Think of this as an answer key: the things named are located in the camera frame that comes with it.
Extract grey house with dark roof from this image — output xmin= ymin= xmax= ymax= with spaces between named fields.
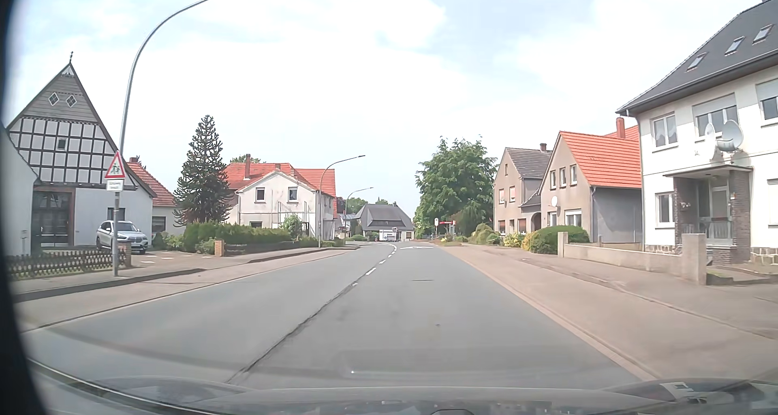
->
xmin=355 ymin=203 xmax=415 ymax=242

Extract large green tree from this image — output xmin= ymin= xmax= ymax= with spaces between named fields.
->
xmin=415 ymin=137 xmax=498 ymax=237

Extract road markings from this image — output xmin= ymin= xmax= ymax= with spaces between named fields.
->
xmin=362 ymin=242 xmax=436 ymax=277

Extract green bushes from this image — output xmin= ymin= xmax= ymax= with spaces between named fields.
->
xmin=467 ymin=223 xmax=525 ymax=248

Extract white house with red roof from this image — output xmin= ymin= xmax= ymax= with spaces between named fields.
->
xmin=222 ymin=154 xmax=339 ymax=241

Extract grey asphalt road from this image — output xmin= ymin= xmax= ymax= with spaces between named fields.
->
xmin=24 ymin=242 xmax=645 ymax=390

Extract beige house with grey roof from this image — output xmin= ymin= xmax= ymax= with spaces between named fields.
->
xmin=493 ymin=143 xmax=553 ymax=236

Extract green hedge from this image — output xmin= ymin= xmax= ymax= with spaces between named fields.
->
xmin=182 ymin=222 xmax=293 ymax=253

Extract round green bush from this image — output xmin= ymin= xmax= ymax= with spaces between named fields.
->
xmin=523 ymin=225 xmax=590 ymax=255

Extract tall dark conifer tree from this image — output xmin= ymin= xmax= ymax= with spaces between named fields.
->
xmin=173 ymin=115 xmax=235 ymax=226

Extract car's own bonnet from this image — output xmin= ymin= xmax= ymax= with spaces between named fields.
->
xmin=30 ymin=359 xmax=778 ymax=415

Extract beige house with orange roof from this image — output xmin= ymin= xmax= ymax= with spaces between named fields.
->
xmin=539 ymin=117 xmax=643 ymax=244

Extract small red-roofed building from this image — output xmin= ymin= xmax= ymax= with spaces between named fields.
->
xmin=126 ymin=156 xmax=181 ymax=236

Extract paved pavement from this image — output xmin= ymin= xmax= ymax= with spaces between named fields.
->
xmin=442 ymin=245 xmax=778 ymax=382
xmin=11 ymin=245 xmax=361 ymax=333

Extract silver car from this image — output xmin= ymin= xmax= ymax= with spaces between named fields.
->
xmin=95 ymin=220 xmax=150 ymax=255

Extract triangular warning road sign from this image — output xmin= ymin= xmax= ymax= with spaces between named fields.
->
xmin=104 ymin=151 xmax=128 ymax=193

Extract half-timbered gabled house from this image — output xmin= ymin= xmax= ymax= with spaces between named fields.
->
xmin=0 ymin=53 xmax=156 ymax=257

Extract white house with dark roof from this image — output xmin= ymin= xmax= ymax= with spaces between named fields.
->
xmin=616 ymin=0 xmax=778 ymax=266

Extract dark wooden picket fence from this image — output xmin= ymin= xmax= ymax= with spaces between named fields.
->
xmin=6 ymin=248 xmax=127 ymax=280

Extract low grey garden wall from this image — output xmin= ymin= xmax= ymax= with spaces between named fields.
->
xmin=557 ymin=231 xmax=708 ymax=285

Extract tall curved lamp post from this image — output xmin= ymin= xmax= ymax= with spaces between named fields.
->
xmin=112 ymin=0 xmax=263 ymax=277

